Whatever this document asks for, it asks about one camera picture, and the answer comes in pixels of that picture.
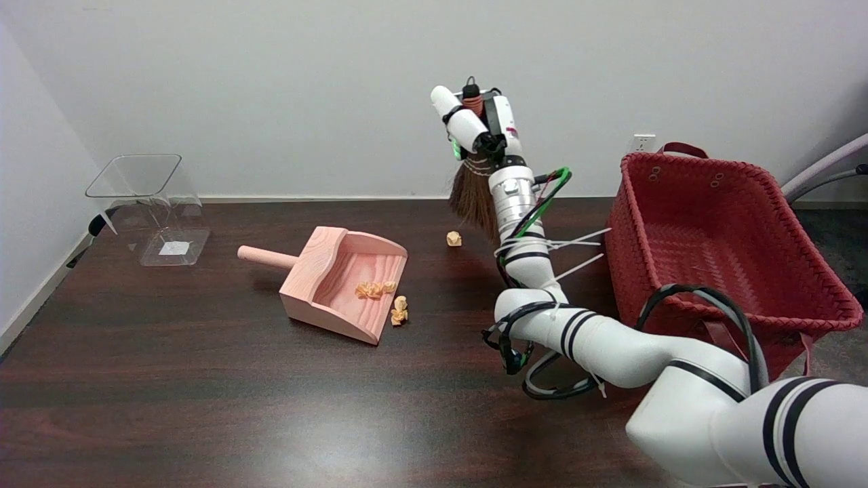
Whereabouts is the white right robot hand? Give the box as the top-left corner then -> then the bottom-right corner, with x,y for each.
431,77 -> 526,167

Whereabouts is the small brown bristle broom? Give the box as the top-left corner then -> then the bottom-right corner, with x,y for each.
448,77 -> 502,241

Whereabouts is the pink wooden dustpan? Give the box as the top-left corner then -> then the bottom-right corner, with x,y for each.
237,226 -> 409,346

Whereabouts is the red woven basket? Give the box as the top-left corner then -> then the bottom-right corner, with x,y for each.
604,142 -> 864,380

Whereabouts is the pale curved chair tube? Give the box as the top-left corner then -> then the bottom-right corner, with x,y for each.
780,132 -> 868,199

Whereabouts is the dark curved chair tube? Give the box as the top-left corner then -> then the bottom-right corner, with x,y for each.
787,165 -> 868,204

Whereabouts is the clear plastic container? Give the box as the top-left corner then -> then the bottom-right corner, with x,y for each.
85,154 -> 211,267

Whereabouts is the green robot cable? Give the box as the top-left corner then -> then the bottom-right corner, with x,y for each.
498,167 -> 572,272

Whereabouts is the large black looped cable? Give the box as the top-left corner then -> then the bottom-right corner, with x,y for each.
635,283 -> 770,394

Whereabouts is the black elbow cable loop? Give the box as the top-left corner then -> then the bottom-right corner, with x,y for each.
481,302 -> 604,401

